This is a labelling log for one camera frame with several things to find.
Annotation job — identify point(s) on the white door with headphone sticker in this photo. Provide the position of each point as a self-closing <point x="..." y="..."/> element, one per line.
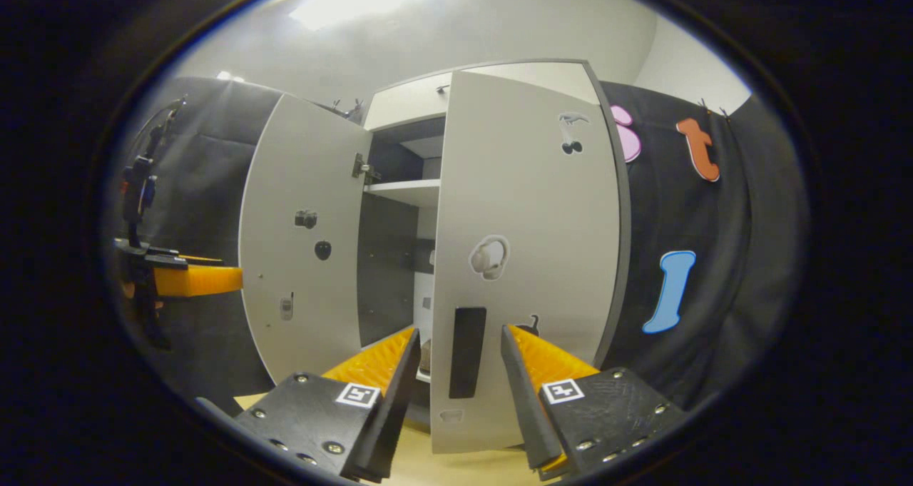
<point x="528" y="200"/>

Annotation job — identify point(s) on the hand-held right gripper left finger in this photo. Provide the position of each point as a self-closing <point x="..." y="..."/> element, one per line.
<point x="396" y="407"/>

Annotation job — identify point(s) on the white shoe cabinet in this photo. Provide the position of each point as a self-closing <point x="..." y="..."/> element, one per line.
<point x="385" y="272"/>

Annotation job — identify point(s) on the brown shoe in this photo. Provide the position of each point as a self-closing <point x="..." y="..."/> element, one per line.
<point x="426" y="357"/>

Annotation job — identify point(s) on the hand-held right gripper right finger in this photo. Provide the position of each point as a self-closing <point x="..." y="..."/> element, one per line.
<point x="528" y="414"/>

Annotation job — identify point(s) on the metal door hinge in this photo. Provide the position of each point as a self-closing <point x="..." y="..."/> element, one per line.
<point x="364" y="168"/>

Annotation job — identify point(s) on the white door with camera sticker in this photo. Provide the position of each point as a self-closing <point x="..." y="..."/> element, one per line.
<point x="307" y="172"/>

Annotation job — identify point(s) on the white cabinet shelf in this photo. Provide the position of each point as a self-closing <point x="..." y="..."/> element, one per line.
<point x="428" y="147"/>
<point x="406" y="192"/>

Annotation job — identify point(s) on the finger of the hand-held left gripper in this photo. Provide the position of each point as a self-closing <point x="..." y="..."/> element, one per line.
<point x="200" y="280"/>

